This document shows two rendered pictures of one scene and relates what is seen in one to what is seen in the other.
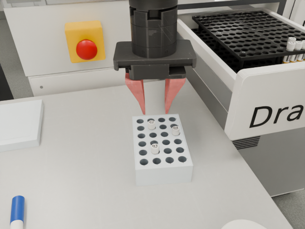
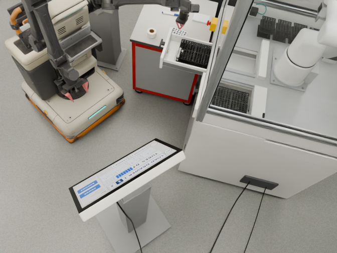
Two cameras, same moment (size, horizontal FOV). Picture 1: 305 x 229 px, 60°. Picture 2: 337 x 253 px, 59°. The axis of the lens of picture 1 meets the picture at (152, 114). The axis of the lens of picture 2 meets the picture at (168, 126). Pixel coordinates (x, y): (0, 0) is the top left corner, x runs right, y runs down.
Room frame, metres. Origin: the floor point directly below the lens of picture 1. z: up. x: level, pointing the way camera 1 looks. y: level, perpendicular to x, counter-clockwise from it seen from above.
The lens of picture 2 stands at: (0.88, -1.57, 2.43)
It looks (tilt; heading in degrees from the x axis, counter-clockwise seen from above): 62 degrees down; 107
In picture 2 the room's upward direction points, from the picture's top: 12 degrees clockwise
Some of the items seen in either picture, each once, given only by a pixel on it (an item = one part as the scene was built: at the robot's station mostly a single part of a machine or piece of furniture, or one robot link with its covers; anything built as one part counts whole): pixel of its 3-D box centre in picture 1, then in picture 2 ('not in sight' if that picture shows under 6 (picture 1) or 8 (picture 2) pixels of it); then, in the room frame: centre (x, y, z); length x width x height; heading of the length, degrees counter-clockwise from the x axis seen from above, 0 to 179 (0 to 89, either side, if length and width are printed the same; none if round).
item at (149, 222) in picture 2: not in sight; (128, 201); (0.60, -1.21, 0.51); 0.50 x 0.45 x 1.02; 152
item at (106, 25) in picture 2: not in sight; (105, 29); (-0.42, 0.06, 0.38); 0.30 x 0.30 x 0.76; 14
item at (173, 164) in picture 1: (159, 146); (178, 34); (0.31, -0.01, 0.78); 0.12 x 0.08 x 0.04; 6
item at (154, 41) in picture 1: (154, 35); (182, 15); (0.32, 0.00, 0.97); 0.10 x 0.07 x 0.07; 92
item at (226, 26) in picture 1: (249, 44); (193, 54); (0.52, -0.20, 0.87); 0.22 x 0.18 x 0.06; 14
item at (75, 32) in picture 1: (85, 42); (213, 24); (0.52, 0.14, 0.88); 0.07 x 0.05 x 0.07; 104
